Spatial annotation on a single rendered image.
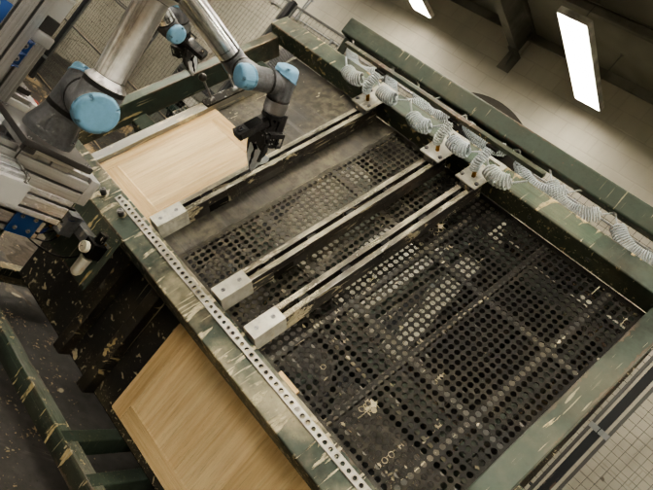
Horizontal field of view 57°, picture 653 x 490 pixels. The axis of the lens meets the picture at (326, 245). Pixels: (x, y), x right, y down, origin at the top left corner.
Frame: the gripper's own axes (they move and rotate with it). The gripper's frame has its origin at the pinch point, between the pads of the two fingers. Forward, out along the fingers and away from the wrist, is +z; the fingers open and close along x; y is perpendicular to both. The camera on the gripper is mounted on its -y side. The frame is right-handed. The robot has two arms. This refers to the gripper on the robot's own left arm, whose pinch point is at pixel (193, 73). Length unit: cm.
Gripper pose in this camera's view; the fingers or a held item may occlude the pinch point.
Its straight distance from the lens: 282.0
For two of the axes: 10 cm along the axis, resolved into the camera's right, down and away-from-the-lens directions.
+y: -8.8, -3.8, 3.0
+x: -4.8, 6.8, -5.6
